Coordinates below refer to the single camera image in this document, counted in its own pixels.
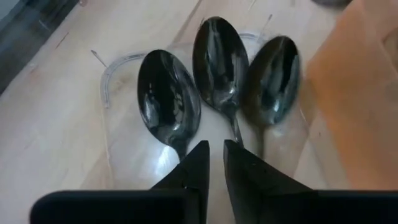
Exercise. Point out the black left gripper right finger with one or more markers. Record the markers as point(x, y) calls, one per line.
point(264, 202)

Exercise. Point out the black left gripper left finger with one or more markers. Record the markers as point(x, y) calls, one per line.
point(174, 205)

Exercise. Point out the low clear plastic bin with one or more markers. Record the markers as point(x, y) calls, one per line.
point(140, 168)

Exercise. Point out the black table frame rail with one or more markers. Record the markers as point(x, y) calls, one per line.
point(25, 37)

